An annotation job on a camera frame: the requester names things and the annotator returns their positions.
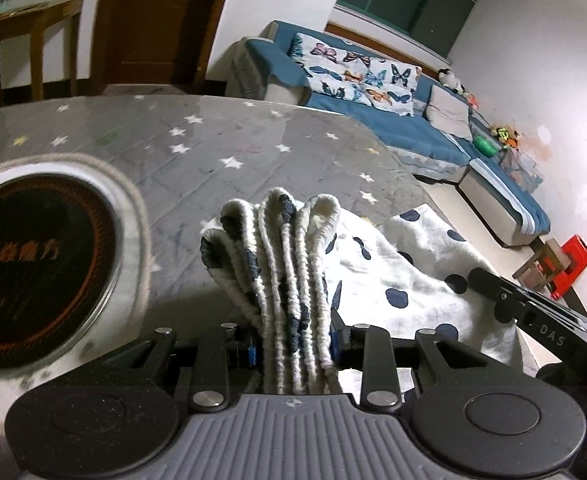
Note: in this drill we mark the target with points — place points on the small wooden stool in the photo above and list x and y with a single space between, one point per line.
541 265

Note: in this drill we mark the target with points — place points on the white polka dot pants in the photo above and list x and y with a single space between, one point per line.
283 270

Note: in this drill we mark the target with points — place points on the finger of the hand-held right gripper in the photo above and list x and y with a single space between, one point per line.
506 305

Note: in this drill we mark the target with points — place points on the red stool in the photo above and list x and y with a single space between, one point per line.
573 260

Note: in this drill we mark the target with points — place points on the wooden side table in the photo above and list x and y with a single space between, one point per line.
33 17

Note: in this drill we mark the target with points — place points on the grey cushion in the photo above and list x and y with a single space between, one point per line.
448 112

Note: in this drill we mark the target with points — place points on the black and white plush toy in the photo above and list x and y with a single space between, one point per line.
451 80

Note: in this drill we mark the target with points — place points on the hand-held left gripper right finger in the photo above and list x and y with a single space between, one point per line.
337 346

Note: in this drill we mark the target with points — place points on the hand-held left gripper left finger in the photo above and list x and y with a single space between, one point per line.
249 352

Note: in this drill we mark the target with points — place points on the brown wooden door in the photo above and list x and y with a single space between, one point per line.
158 25

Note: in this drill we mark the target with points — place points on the clear plastic box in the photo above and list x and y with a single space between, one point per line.
522 170

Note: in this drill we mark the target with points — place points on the grey star tablecloth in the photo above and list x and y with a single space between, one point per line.
198 145

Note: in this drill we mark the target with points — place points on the small butterfly print pillow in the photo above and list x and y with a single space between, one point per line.
391 87

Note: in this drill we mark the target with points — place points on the round black induction cooktop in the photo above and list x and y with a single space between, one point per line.
38 270

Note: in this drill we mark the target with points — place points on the orange and yellow toys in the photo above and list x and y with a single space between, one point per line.
506 136

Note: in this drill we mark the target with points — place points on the dark window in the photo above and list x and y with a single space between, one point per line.
408 0

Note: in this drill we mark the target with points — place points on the green toy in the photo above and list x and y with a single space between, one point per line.
486 145

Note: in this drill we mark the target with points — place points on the large butterfly print pillow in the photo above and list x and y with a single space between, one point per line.
331 67

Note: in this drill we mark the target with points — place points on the blue sofa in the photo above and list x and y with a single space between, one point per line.
413 132

